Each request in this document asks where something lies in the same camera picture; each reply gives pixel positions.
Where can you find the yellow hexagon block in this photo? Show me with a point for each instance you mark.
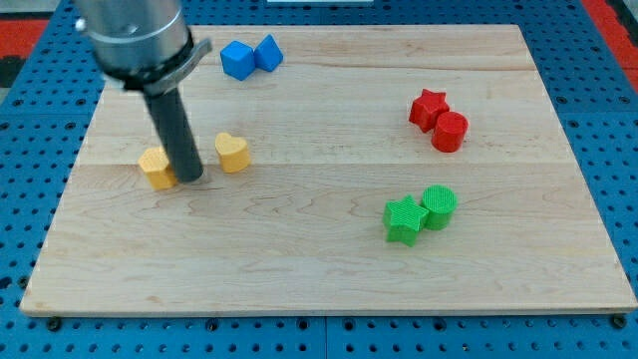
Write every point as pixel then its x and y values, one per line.
pixel 155 165

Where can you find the red star block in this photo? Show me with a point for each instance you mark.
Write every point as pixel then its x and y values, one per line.
pixel 426 109

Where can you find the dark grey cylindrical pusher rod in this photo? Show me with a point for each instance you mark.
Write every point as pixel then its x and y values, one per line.
pixel 171 123

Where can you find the light wooden board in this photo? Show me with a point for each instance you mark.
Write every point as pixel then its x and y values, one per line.
pixel 300 232

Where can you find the yellow heart block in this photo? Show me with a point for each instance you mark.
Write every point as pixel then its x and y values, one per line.
pixel 233 153

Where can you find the blue slanted block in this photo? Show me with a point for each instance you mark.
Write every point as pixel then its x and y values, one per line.
pixel 267 54

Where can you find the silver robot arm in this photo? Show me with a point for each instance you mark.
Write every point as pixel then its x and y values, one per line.
pixel 147 46

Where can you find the blue cube block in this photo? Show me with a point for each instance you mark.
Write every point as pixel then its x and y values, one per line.
pixel 237 60

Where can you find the red cylinder block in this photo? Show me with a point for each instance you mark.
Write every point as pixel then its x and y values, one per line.
pixel 449 132

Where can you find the green star block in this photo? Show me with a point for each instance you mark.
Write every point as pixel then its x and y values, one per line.
pixel 404 219

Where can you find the green cylinder block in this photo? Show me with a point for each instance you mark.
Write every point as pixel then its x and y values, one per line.
pixel 441 203

